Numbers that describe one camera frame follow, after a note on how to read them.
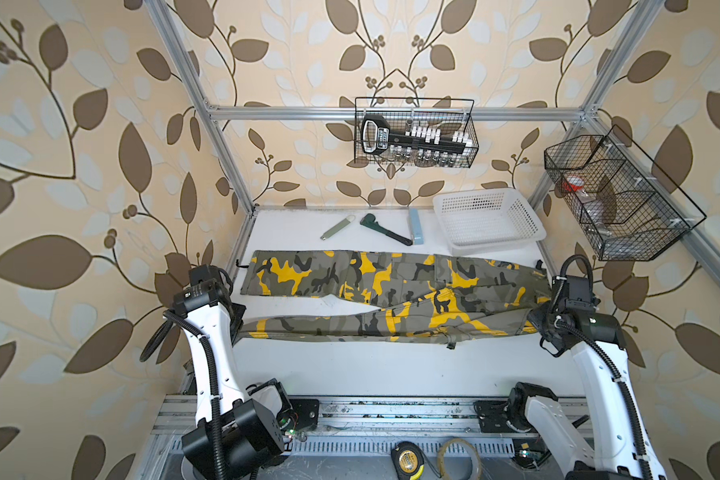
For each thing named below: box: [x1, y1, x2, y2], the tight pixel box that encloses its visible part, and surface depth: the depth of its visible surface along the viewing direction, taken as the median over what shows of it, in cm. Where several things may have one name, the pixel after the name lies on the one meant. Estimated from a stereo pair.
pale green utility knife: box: [320, 214, 356, 241], surface depth 118 cm
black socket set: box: [361, 115, 473, 163], surface depth 86 cm
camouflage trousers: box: [236, 250, 548, 342], surface depth 98 cm
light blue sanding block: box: [408, 208, 424, 245], surface depth 114 cm
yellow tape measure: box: [390, 441, 425, 480], surface depth 68 cm
